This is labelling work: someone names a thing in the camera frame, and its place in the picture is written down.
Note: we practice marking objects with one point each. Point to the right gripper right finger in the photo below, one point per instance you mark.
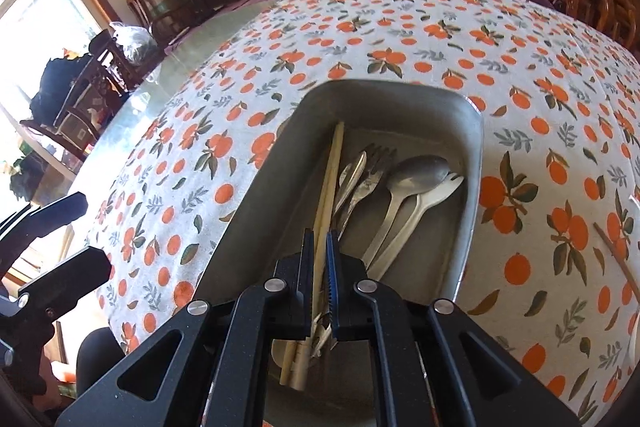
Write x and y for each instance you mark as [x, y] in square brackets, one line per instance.
[348, 315]

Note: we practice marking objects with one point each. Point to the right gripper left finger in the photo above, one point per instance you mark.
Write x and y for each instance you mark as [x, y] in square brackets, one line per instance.
[292, 318]

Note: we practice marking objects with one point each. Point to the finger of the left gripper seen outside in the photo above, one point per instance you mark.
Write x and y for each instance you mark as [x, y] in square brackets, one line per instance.
[56, 292]

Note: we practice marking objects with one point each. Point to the light bamboo chopstick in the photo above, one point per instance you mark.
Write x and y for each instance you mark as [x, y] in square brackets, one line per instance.
[303, 353]
[322, 219]

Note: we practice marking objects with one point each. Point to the steel spoon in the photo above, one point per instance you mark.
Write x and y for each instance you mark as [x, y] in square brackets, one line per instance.
[411, 177]

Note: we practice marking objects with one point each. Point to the white plastic spoon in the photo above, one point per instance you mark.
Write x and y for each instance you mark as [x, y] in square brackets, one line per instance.
[635, 212]

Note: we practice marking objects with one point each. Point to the metal rectangular tray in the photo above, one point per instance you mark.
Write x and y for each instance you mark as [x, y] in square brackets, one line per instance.
[283, 199]

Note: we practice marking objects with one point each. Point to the steel fork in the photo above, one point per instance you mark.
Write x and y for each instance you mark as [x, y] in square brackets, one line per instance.
[379, 160]

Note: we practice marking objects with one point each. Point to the orange print tablecloth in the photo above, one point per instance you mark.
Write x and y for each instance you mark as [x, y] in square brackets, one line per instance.
[560, 104]

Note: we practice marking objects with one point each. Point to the wooden chair at left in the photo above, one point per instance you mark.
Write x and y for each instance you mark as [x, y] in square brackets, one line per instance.
[78, 98]

